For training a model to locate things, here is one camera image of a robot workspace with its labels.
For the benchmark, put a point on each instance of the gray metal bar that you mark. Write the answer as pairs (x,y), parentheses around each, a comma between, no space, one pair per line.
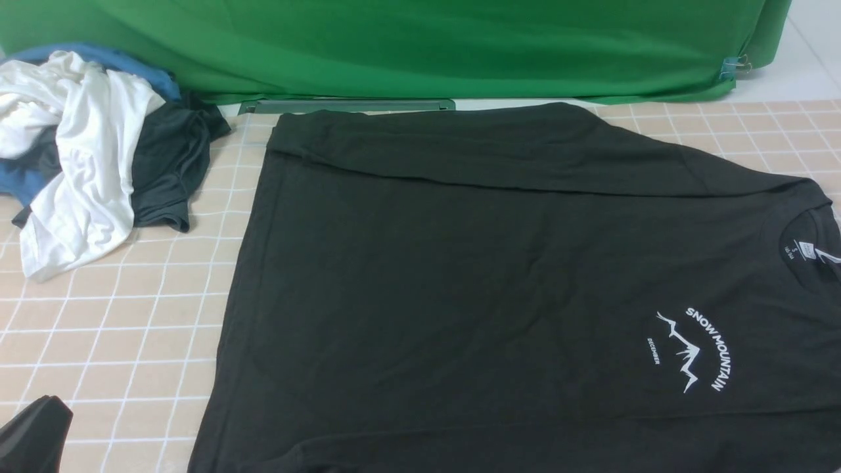
(299,106)

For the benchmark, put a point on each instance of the white crumpled garment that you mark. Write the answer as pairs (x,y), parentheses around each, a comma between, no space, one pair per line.
(84,212)

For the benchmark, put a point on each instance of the green backdrop cloth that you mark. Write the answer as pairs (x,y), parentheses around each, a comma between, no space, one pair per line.
(609,52)

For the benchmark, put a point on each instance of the blue crumpled garment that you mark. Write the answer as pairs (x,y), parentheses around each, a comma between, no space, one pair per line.
(141,69)

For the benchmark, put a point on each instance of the dark gray crumpled garment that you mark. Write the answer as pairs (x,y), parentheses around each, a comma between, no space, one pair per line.
(171,160)

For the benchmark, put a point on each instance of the blue binder clip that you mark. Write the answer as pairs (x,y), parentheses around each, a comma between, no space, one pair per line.
(735,66)

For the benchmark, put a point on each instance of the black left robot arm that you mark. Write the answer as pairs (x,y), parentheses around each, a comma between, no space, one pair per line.
(33,440)

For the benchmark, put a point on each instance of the beige checkered table mat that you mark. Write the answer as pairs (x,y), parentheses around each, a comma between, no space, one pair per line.
(128,342)

